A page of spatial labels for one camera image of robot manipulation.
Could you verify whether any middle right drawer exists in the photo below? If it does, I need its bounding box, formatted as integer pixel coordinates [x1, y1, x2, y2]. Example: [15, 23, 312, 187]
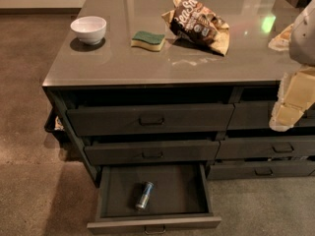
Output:
[217, 136, 315, 159]

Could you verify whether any white ceramic bowl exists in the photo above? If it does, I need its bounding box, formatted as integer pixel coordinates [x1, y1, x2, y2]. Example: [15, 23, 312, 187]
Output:
[70, 16, 107, 45]

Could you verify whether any green and yellow sponge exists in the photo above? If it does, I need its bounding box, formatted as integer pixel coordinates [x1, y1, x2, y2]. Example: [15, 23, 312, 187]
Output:
[131, 30, 165, 52]

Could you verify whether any top right drawer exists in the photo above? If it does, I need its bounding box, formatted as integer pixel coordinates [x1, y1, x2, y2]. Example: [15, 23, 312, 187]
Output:
[227, 99, 315, 131]

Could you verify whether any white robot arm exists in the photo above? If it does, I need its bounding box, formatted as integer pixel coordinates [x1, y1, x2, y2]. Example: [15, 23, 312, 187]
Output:
[269, 0, 315, 132]

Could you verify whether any bottom right drawer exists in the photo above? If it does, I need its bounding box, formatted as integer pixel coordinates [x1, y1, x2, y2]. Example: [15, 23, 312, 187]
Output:
[206, 160, 315, 180]

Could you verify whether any middle left drawer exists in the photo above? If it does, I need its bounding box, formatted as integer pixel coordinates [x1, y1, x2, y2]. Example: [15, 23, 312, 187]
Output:
[85, 140, 220, 165]

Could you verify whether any brown chip bag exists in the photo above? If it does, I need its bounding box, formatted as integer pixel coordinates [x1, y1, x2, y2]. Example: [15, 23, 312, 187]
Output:
[161, 0, 229, 56]

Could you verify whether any redbull can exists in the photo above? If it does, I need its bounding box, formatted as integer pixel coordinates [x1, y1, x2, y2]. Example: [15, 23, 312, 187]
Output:
[135, 182, 154, 210]

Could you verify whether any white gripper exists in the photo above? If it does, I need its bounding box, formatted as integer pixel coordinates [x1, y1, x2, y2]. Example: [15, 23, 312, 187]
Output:
[268, 25, 315, 132]

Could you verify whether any open bottom left drawer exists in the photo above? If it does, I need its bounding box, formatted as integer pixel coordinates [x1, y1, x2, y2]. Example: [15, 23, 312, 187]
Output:
[87, 162, 221, 236]

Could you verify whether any grey counter cabinet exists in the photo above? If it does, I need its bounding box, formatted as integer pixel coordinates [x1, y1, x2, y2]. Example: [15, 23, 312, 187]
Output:
[43, 0, 314, 181]

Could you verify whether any dark side basket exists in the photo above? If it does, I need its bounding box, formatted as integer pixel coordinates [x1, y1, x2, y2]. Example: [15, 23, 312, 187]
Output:
[44, 109, 66, 141]

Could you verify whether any top left drawer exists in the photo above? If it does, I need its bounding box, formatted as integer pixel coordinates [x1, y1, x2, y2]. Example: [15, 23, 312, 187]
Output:
[67, 103, 234, 136]

